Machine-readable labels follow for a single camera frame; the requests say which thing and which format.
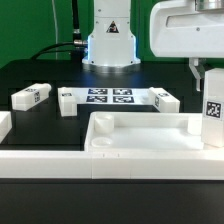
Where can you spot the white front fence bar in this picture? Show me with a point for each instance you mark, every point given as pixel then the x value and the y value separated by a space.
pixel 200 165

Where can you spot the white left fence block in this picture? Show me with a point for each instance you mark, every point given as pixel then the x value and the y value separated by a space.
pixel 5 124

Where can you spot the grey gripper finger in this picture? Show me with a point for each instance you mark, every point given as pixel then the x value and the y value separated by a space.
pixel 197 67

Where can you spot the white sheet with tags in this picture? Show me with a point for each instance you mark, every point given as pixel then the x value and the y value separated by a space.
pixel 118 96

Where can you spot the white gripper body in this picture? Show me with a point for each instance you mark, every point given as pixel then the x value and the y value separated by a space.
pixel 180 28

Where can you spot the black vertical cable connector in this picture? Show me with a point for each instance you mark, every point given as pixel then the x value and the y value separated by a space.
pixel 76 25

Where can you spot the white desk top tray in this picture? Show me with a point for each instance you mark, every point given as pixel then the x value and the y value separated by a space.
pixel 145 131

